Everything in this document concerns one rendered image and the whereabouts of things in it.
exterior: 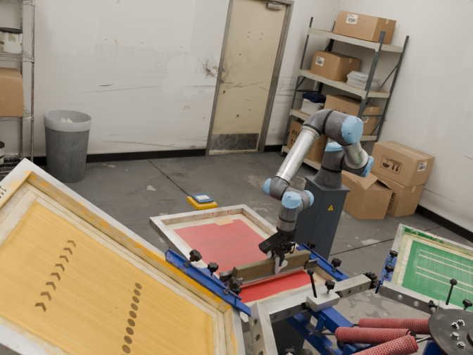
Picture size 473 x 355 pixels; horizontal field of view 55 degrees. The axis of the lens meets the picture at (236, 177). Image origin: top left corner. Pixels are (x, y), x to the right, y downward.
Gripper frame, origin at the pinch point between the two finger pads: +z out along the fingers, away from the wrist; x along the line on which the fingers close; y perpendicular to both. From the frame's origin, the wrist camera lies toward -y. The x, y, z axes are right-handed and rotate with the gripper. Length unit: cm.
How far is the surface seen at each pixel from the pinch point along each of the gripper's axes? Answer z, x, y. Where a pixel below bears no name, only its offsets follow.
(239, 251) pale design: 5.3, 23.7, 0.9
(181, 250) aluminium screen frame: 1.8, 28.4, -28.6
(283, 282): 5.3, -4.4, 4.5
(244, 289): 5.3, -2.2, -14.9
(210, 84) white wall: 3, 367, 197
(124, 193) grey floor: 101, 281, 57
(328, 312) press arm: -3.3, -34.6, -1.2
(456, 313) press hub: -30, -73, 5
